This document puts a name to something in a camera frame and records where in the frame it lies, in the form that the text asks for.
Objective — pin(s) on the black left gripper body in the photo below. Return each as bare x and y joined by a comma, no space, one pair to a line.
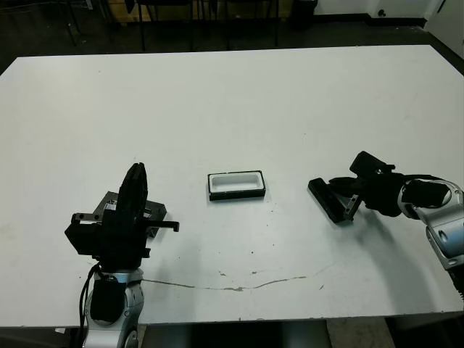
123,243

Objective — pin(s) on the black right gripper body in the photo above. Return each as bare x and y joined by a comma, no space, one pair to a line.
380,192

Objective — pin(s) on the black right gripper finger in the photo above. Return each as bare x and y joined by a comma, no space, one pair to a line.
348,191
344,181

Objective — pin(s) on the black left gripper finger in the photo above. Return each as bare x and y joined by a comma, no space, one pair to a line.
144,192
130,192

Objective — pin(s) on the black box lid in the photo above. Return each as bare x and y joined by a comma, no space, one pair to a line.
157,210

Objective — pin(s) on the black slim camera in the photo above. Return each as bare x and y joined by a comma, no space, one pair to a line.
326,201

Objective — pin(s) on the black box with white lining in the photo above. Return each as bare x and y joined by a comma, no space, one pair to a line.
235,181

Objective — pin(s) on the black metal chair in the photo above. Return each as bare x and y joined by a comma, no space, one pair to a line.
142,32

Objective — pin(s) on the chair with grey seat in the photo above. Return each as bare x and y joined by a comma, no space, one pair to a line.
72,32

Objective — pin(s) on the black trash bin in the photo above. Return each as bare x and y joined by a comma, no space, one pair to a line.
302,14

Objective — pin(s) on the white cabinet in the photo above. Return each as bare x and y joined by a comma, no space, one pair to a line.
446,18

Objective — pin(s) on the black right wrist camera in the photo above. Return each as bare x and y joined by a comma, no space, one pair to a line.
366,163

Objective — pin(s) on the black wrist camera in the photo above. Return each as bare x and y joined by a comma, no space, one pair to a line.
83,239
366,163

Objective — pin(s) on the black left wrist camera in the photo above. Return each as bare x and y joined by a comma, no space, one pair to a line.
83,239

